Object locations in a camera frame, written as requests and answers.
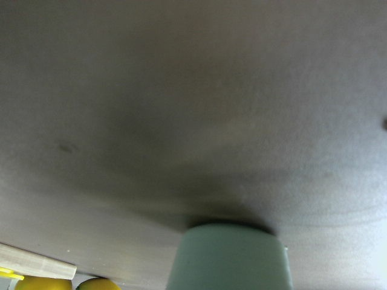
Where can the green plastic cup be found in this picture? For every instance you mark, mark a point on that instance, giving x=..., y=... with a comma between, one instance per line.
x=230, y=256

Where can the wooden cutting board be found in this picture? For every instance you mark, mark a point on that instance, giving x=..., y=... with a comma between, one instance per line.
x=27, y=263

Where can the whole yellow lemon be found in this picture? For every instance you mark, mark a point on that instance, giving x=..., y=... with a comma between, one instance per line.
x=43, y=283
x=98, y=284

